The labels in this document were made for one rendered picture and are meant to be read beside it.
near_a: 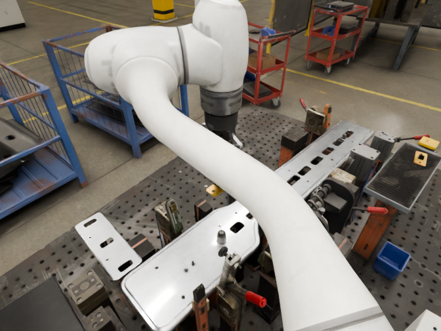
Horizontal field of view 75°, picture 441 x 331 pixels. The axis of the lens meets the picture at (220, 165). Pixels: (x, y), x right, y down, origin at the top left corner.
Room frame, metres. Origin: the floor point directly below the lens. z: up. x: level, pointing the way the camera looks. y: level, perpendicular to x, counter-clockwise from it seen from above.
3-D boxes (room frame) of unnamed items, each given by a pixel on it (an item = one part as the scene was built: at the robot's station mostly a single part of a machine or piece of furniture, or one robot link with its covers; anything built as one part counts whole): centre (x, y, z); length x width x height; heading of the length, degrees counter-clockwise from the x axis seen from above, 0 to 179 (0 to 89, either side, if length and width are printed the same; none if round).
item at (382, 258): (0.66, -0.70, 0.74); 0.11 x 0.10 x 0.09; 135
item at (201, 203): (0.75, 0.07, 0.84); 0.11 x 0.08 x 0.29; 45
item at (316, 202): (0.61, -0.32, 0.94); 0.18 x 0.13 x 0.49; 135
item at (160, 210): (0.68, 0.19, 0.87); 0.12 x 0.09 x 0.35; 45
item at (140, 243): (0.57, 0.27, 0.84); 0.11 x 0.10 x 0.28; 45
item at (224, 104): (0.56, 0.00, 1.53); 0.09 x 0.09 x 0.06
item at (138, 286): (0.84, -0.25, 1.00); 1.38 x 0.22 x 0.02; 135
